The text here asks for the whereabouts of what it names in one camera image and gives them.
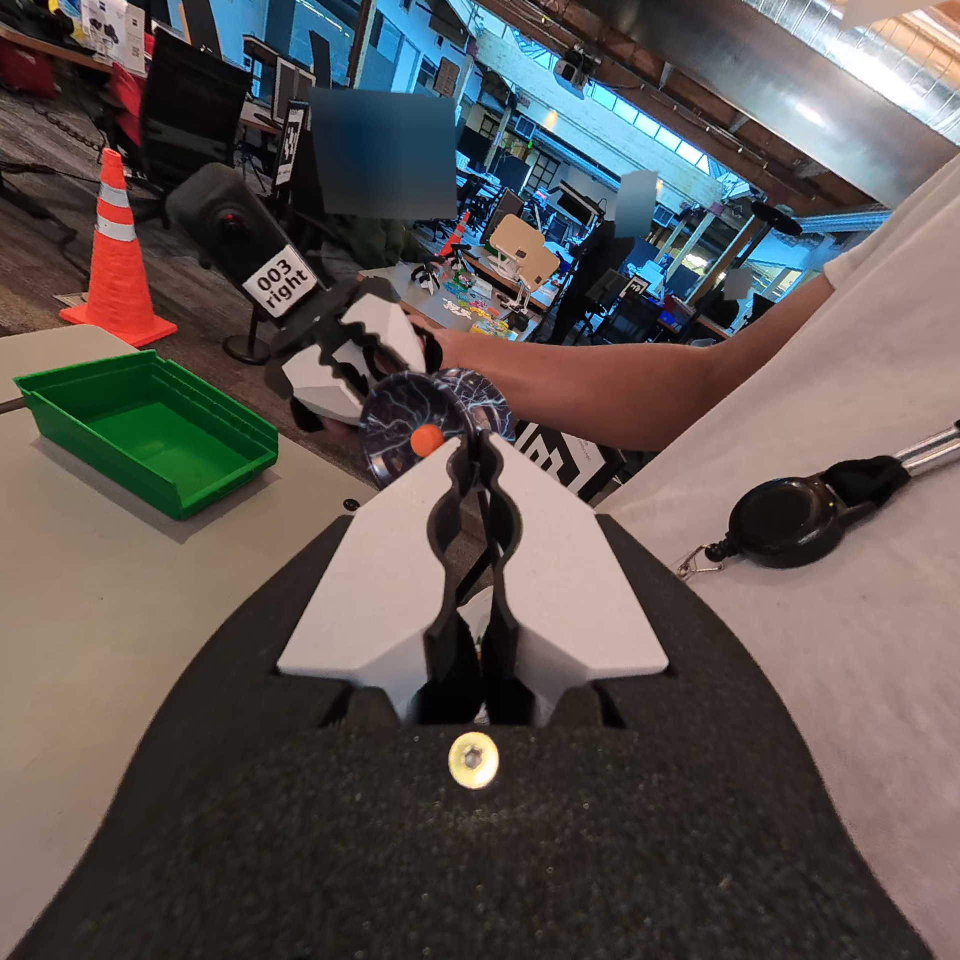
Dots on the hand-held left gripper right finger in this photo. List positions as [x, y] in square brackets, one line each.
[577, 592]

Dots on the dark lightning-pattern yo-yo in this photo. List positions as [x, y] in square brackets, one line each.
[397, 420]

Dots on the black badge reel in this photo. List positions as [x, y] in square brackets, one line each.
[795, 517]

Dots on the green plastic bin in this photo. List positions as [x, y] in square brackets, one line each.
[157, 435]

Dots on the person's right forearm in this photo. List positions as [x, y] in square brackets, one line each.
[600, 382]

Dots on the beige chair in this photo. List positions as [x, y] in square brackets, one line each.
[525, 251]

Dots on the cluttered background desk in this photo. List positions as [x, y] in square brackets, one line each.
[465, 307]

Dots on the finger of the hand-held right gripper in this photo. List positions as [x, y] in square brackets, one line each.
[386, 326]
[322, 390]

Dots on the ceiling projector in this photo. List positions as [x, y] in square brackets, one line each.
[577, 71]

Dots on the black-and-white floor tag board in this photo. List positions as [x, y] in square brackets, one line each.
[562, 457]

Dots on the large orange traffic cone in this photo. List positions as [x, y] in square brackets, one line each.
[116, 255]

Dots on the white printed box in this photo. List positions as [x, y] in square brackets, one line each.
[112, 30]

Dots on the person's white t-shirt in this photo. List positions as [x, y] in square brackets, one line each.
[825, 675]

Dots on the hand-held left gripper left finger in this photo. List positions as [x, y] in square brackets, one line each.
[375, 592]

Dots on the grey desk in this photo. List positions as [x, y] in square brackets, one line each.
[90, 637]

